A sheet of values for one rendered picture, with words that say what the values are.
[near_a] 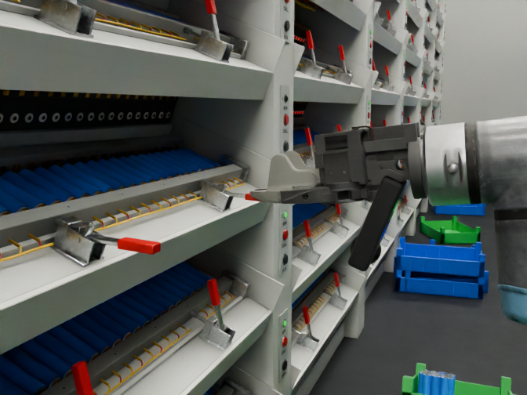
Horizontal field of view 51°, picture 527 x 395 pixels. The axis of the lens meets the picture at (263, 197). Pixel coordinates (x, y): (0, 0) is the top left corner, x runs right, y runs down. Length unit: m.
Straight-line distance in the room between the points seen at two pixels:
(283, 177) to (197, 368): 0.26
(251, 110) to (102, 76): 0.40
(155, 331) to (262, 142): 0.34
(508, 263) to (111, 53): 0.44
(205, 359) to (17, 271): 0.34
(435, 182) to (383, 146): 0.07
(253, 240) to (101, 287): 0.42
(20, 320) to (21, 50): 0.19
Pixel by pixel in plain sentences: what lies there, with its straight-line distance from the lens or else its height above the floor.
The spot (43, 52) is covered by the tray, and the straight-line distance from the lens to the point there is 0.45.
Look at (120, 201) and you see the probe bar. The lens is 0.58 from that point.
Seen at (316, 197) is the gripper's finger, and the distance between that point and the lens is 0.63.
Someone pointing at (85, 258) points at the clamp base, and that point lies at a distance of 0.49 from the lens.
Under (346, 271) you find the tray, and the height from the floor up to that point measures 0.20.
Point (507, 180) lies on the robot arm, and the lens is 0.60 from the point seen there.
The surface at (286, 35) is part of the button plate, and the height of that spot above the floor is 0.78.
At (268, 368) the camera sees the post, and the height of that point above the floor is 0.23.
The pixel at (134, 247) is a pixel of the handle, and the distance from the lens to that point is 0.46.
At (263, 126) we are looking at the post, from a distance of 0.86.
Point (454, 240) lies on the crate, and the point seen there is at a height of 0.02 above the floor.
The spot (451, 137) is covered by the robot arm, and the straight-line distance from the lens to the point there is 0.61.
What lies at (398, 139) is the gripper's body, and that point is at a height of 0.63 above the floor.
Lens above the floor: 0.66
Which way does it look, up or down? 9 degrees down
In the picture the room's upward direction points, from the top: straight up
